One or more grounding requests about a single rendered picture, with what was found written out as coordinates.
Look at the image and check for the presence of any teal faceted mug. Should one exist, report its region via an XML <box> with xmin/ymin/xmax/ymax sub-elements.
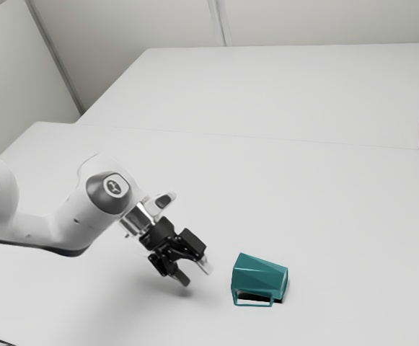
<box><xmin>229</xmin><ymin>252</ymin><xmax>289</xmax><ymax>308</ymax></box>

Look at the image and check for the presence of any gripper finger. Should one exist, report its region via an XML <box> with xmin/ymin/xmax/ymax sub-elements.
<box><xmin>195</xmin><ymin>256</ymin><xmax>215</xmax><ymax>277</ymax></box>
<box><xmin>174</xmin><ymin>269</ymin><xmax>191</xmax><ymax>288</ymax></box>

